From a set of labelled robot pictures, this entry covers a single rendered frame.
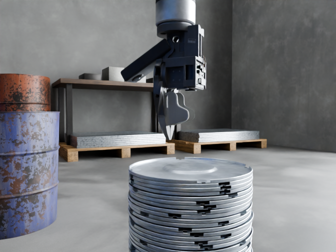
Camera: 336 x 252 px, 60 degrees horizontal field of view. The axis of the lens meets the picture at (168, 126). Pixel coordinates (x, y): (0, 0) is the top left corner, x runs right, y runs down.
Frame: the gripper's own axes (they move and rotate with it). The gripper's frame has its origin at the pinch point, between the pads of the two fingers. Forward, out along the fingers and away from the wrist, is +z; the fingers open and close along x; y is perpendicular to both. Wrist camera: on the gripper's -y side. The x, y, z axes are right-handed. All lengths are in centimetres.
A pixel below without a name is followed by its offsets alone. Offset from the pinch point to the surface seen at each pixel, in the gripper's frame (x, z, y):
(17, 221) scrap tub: 27, 37, -72
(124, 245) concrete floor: 36, 43, -31
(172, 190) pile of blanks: -0.8, 11.0, 1.8
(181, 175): 5.9, 9.4, 1.3
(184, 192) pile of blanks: -0.1, 11.3, 4.1
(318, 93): 368, -30, 60
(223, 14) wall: 456, -174, -81
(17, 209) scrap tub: 27, 33, -72
